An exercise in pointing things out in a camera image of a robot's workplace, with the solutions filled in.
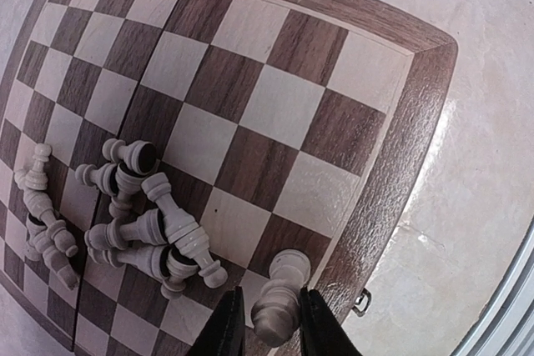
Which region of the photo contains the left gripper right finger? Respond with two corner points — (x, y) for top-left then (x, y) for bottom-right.
(299, 287), (362, 356)

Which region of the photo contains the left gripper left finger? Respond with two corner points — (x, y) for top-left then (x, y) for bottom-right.
(194, 286), (245, 355)

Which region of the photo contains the white chess rook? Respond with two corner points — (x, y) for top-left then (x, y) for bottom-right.
(250, 249), (311, 348)

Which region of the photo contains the metal board clasp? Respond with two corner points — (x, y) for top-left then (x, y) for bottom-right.
(352, 288), (372, 318)

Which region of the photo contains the white chess pieces pile right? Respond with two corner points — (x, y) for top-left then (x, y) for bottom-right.
(75, 138), (228, 299)

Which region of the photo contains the white chess pieces pile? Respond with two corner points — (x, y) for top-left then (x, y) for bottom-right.
(75, 138), (228, 299)
(14, 143), (79, 290)

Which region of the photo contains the white chess pieces pile left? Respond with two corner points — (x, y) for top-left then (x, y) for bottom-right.
(14, 143), (79, 290)

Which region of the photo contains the wooden chess board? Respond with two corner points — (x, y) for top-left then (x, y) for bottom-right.
(1, 0), (457, 355)

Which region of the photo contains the front aluminium rail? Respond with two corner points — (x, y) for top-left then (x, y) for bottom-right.
(452, 225), (533, 355)

